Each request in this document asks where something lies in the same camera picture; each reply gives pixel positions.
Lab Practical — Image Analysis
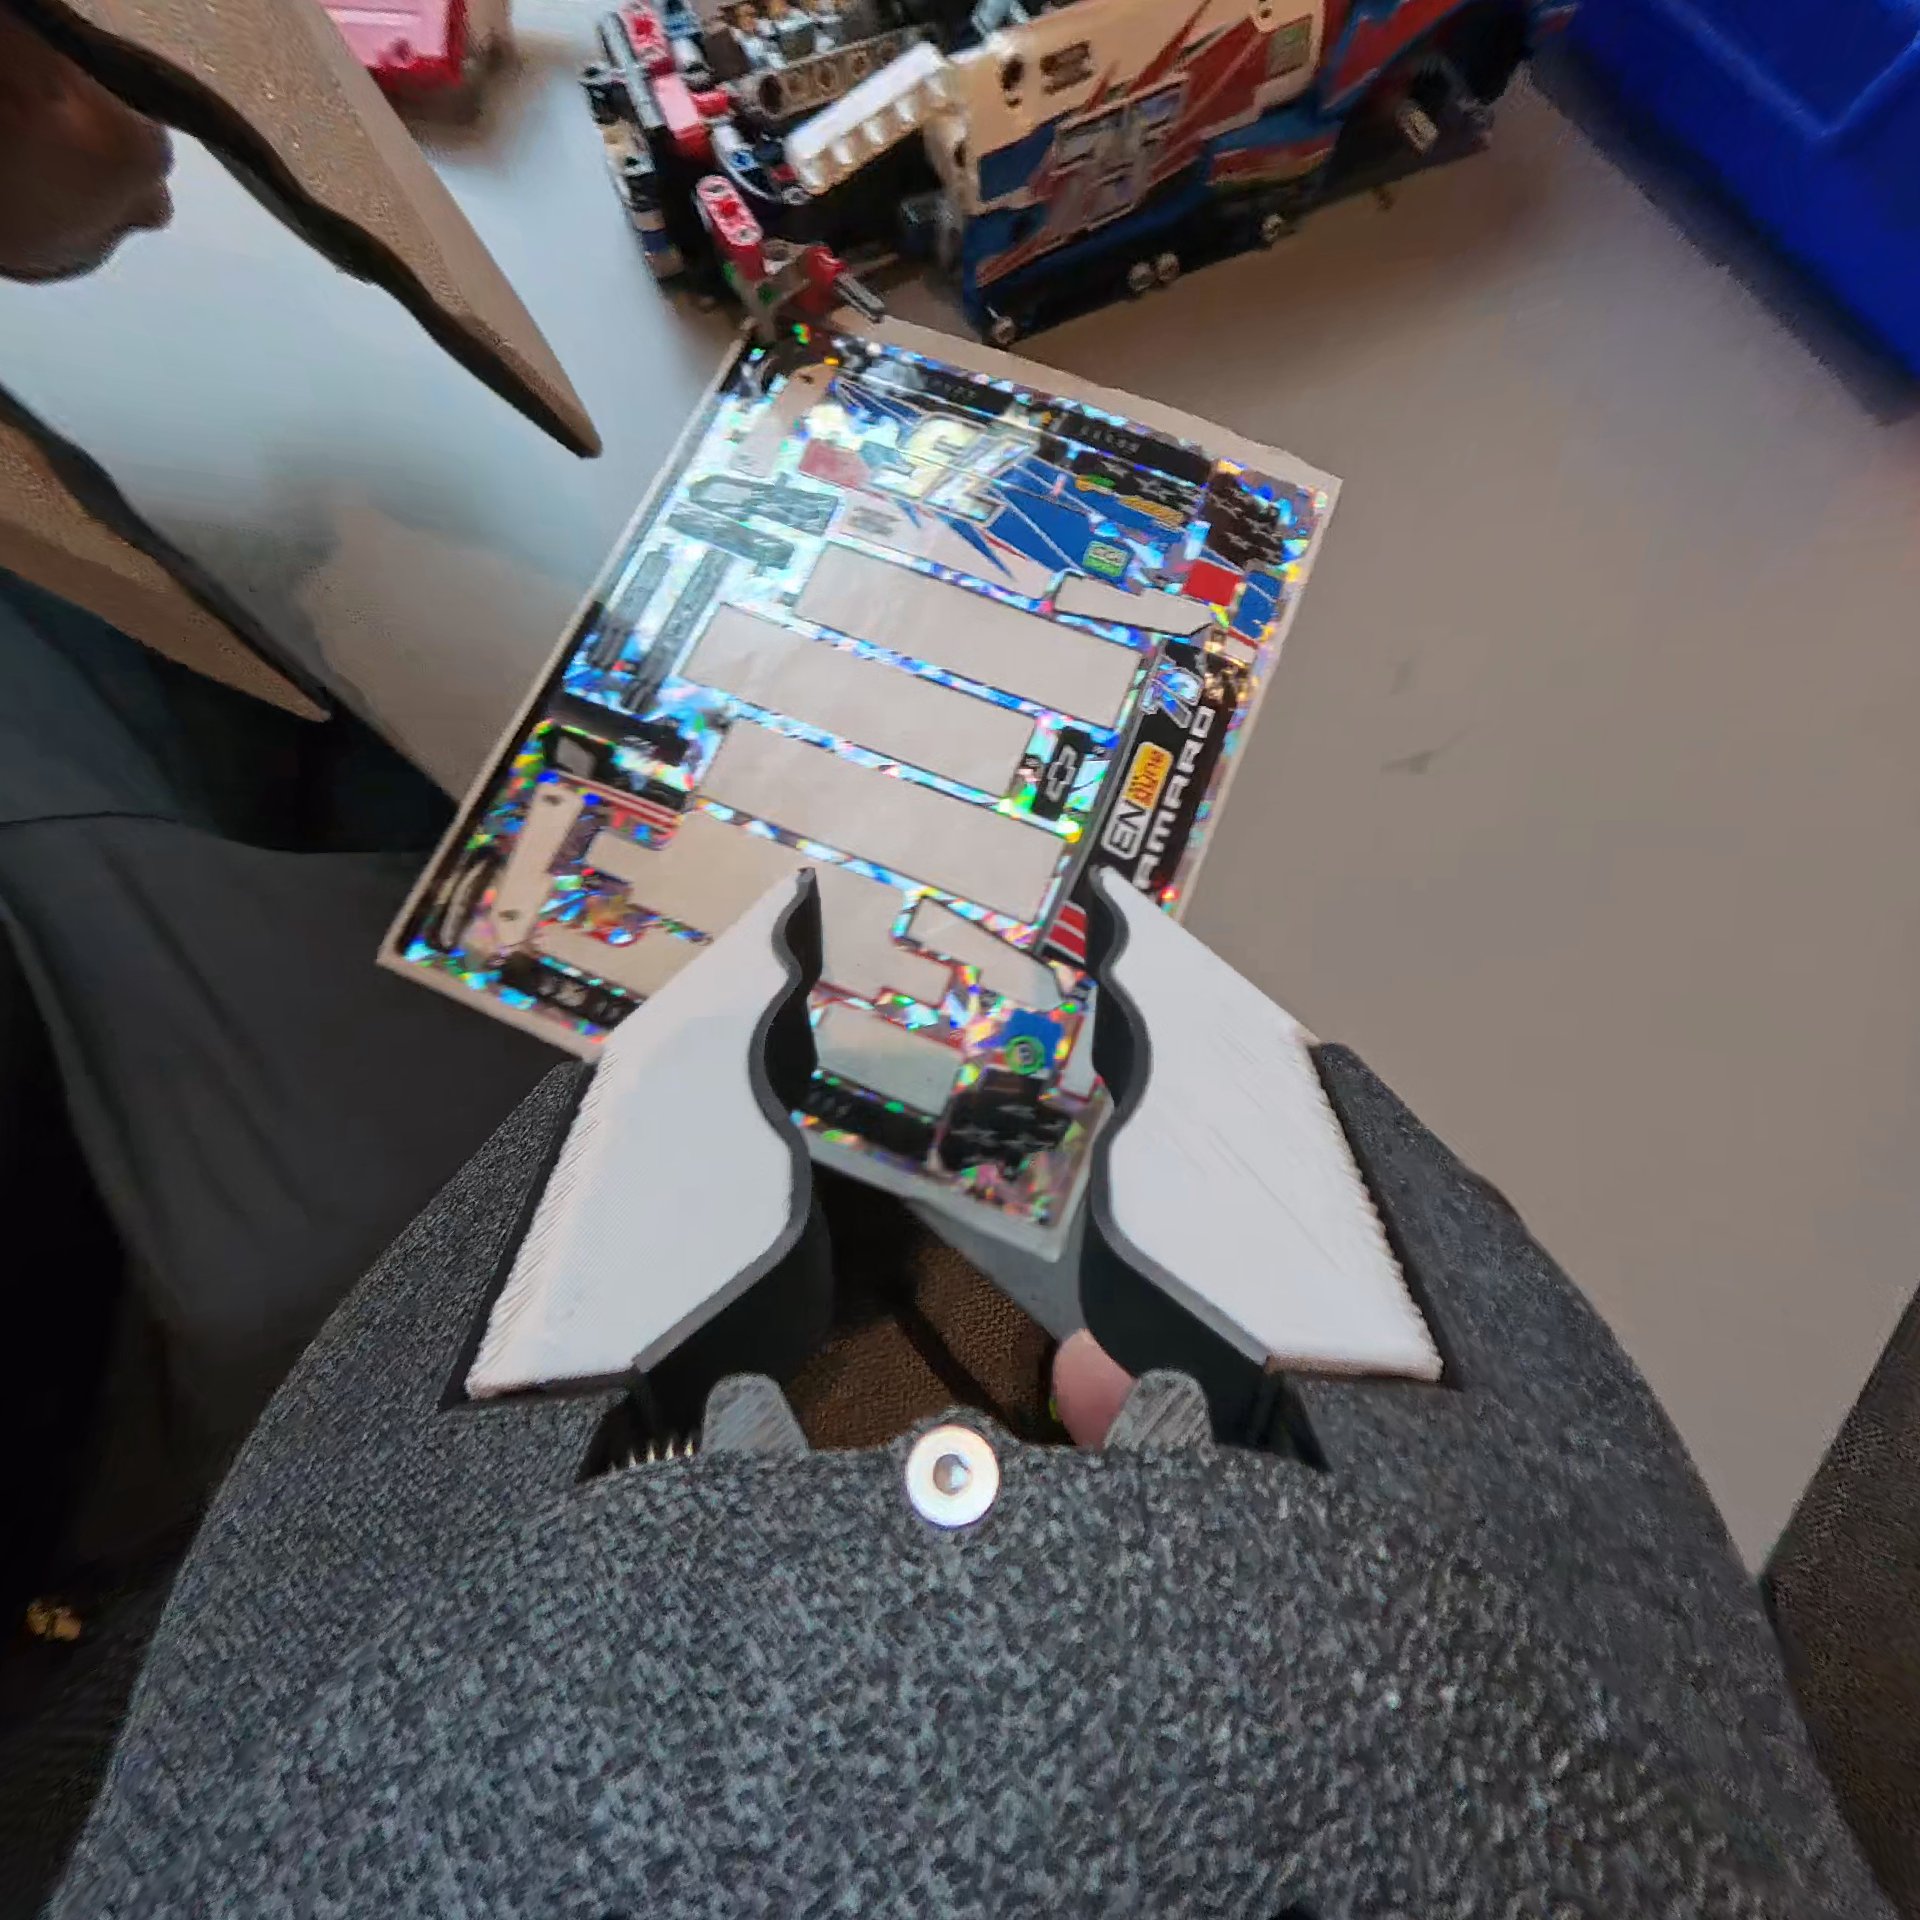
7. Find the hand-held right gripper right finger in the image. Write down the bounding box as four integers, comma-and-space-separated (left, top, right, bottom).
1076, 867, 1446, 1383

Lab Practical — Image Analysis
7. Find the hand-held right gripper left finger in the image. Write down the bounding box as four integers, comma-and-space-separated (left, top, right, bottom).
461, 867, 839, 1404

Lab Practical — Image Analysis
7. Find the blue plastic bin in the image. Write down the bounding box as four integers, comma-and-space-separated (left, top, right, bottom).
1529, 0, 1920, 414

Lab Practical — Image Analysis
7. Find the grey desk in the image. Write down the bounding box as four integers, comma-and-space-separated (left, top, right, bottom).
0, 0, 1920, 1578

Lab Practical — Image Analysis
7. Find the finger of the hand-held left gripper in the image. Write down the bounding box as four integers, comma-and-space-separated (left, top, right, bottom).
22, 0, 605, 462
0, 383, 336, 728

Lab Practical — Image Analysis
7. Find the holographic sticker sheet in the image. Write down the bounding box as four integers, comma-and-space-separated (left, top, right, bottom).
374, 323, 1342, 1273

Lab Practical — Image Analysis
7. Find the red and white brick panel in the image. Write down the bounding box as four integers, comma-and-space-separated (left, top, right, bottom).
322, 0, 471, 96

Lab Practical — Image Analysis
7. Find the brick-built toy race car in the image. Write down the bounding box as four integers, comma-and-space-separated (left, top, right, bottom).
584, 0, 1548, 348

